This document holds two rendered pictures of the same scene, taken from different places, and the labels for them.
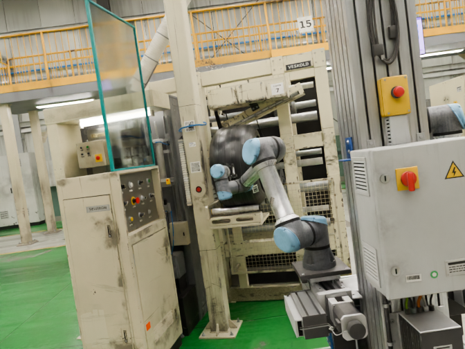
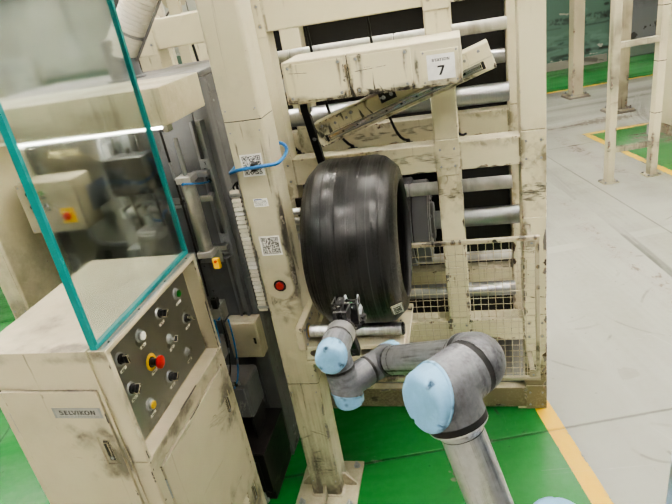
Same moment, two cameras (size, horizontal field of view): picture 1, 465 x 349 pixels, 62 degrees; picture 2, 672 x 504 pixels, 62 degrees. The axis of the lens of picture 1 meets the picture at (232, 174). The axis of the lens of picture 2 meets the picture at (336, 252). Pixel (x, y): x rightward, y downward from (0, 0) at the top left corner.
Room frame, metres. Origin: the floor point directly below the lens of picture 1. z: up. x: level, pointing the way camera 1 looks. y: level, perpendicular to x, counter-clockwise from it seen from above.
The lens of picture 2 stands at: (0.97, 0.01, 1.97)
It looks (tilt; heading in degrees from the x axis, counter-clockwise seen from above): 24 degrees down; 1
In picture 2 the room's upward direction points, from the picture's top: 10 degrees counter-clockwise
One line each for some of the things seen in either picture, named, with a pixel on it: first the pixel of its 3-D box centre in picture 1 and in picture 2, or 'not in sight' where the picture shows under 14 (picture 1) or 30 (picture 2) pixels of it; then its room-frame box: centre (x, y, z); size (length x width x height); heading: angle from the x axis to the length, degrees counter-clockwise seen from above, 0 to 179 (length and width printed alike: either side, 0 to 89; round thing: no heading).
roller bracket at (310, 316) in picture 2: (215, 208); (313, 310); (2.83, 0.16, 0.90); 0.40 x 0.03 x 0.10; 166
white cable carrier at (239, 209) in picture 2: (186, 172); (252, 250); (2.82, 0.33, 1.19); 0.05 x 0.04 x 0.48; 166
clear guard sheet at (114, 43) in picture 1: (124, 91); (91, 133); (2.44, 0.59, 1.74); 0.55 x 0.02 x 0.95; 166
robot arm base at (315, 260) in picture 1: (317, 254); not in sight; (1.76, -0.34, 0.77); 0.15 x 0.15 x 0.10
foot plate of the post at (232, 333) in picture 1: (221, 327); (330, 482); (2.82, 0.24, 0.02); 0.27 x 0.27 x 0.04; 76
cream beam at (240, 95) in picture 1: (249, 95); (374, 68); (3.04, -0.21, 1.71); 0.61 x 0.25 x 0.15; 76
